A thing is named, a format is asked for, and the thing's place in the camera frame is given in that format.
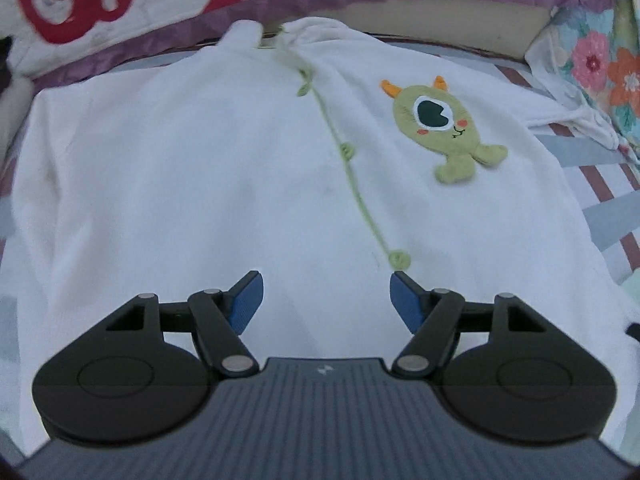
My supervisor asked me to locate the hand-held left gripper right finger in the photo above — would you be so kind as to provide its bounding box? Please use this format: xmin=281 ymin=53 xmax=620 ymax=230
xmin=389 ymin=270 xmax=548 ymax=380

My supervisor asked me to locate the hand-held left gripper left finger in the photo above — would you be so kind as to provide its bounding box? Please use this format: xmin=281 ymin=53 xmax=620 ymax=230
xmin=105 ymin=270 xmax=265 ymax=380

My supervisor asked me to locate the white baby garment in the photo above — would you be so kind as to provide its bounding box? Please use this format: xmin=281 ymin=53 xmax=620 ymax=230
xmin=10 ymin=16 xmax=640 ymax=451

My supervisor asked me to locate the striped panda print bed sheet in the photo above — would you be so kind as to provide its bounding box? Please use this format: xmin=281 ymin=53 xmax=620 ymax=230
xmin=0 ymin=35 xmax=640 ymax=461

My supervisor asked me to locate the floral quilt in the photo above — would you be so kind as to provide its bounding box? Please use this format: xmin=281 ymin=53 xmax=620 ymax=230
xmin=525 ymin=0 xmax=640 ymax=161

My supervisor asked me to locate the grey white plush rabbit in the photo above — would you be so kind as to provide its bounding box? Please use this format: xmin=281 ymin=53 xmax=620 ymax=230
xmin=0 ymin=35 xmax=36 ymax=161

